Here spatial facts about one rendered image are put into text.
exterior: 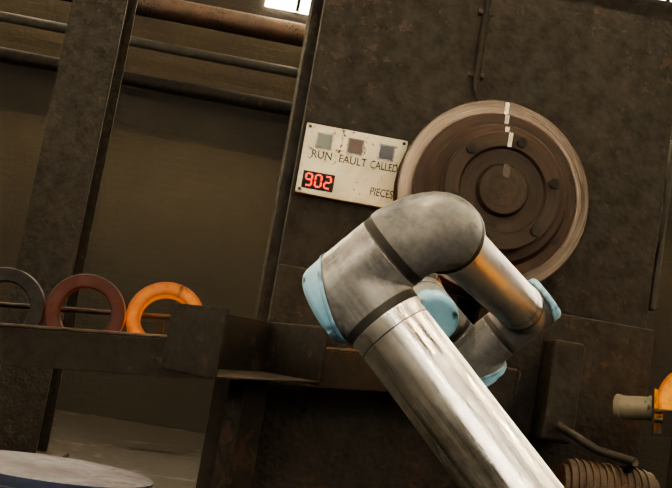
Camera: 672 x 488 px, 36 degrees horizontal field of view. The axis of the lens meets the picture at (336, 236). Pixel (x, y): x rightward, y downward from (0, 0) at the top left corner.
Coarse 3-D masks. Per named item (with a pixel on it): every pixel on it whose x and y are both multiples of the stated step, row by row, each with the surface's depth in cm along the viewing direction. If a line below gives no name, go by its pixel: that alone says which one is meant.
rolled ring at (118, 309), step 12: (72, 276) 240; (84, 276) 240; (96, 276) 240; (60, 288) 239; (72, 288) 240; (96, 288) 240; (108, 288) 240; (48, 300) 239; (60, 300) 239; (108, 300) 240; (120, 300) 240; (48, 312) 238; (60, 312) 241; (120, 312) 240; (48, 324) 238; (60, 324) 238; (108, 324) 240; (120, 324) 240
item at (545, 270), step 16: (448, 112) 251; (464, 112) 251; (480, 112) 251; (496, 112) 252; (512, 112) 252; (528, 112) 253; (432, 128) 250; (544, 128) 252; (416, 144) 249; (560, 144) 252; (416, 160) 248; (576, 160) 252; (400, 176) 248; (576, 176) 252; (400, 192) 247; (576, 208) 251; (576, 224) 250; (576, 240) 250; (560, 256) 249; (528, 272) 248; (544, 272) 248
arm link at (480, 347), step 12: (468, 324) 193; (480, 324) 194; (456, 336) 191; (468, 336) 192; (480, 336) 192; (492, 336) 191; (456, 348) 191; (468, 348) 191; (480, 348) 192; (492, 348) 191; (504, 348) 191; (468, 360) 192; (480, 360) 192; (492, 360) 192; (504, 360) 194; (480, 372) 192; (492, 372) 193
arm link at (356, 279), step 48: (384, 240) 140; (336, 288) 141; (384, 288) 140; (336, 336) 143; (384, 336) 139; (432, 336) 139; (384, 384) 141; (432, 384) 136; (480, 384) 138; (432, 432) 136; (480, 432) 134; (480, 480) 133; (528, 480) 132
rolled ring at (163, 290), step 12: (144, 288) 246; (156, 288) 246; (168, 288) 246; (180, 288) 247; (132, 300) 244; (144, 300) 244; (180, 300) 247; (192, 300) 246; (132, 312) 243; (132, 324) 241
